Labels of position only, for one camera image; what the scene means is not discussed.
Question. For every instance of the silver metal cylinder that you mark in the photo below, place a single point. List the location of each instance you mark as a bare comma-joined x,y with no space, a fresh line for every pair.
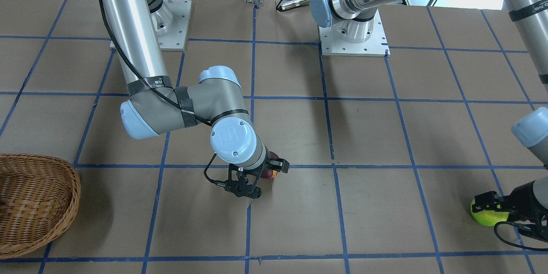
286,5

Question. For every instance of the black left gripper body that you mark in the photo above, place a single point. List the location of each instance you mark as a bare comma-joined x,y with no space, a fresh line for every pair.
524,202

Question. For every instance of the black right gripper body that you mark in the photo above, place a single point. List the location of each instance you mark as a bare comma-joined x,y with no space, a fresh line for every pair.
278,165

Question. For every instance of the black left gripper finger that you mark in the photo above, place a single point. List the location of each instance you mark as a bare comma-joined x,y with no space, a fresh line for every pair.
490,201

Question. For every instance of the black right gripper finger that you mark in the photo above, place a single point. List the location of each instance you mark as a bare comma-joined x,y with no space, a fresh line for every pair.
277,164

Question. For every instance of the woven wicker basket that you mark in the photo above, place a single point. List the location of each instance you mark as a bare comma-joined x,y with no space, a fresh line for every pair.
39,201

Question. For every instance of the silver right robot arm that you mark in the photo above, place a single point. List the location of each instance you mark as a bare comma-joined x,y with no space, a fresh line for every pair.
156,105

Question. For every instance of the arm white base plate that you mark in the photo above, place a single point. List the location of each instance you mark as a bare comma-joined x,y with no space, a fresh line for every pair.
141,33
355,38

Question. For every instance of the green apple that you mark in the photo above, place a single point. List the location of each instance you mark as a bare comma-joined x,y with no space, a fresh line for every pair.
488,217

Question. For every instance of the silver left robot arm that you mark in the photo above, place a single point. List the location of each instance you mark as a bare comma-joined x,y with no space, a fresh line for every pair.
529,16

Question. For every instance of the red yellow apple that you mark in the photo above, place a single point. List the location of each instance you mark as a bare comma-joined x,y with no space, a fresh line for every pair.
266,174

